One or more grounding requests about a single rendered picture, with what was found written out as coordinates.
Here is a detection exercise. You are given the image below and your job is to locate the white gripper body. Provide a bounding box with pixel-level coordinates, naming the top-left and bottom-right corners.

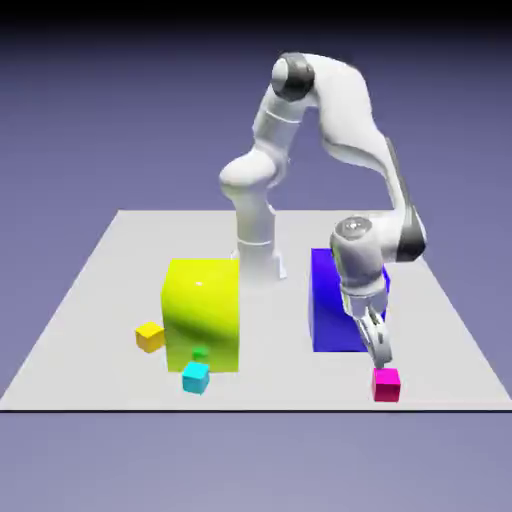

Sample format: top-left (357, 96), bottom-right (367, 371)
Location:
top-left (356, 306), bottom-right (393, 370)

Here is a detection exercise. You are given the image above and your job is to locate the small magenta cube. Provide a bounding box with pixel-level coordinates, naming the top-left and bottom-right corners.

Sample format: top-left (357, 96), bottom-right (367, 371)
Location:
top-left (371, 367), bottom-right (402, 403)

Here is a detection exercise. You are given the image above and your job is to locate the small cyan cube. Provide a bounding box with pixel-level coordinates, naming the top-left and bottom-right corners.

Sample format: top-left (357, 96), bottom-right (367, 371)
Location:
top-left (181, 361), bottom-right (211, 396)

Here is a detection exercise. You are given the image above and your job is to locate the small yellow cube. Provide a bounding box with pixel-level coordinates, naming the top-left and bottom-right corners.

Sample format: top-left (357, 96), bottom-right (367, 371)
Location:
top-left (134, 321), bottom-right (166, 354)

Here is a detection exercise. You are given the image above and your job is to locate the large blue box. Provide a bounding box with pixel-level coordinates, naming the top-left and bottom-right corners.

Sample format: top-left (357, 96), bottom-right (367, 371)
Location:
top-left (310, 247), bottom-right (391, 354)

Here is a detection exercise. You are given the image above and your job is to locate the large yellow box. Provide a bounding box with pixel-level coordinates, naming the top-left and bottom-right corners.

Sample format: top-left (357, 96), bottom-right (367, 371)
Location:
top-left (160, 258), bottom-right (241, 374)

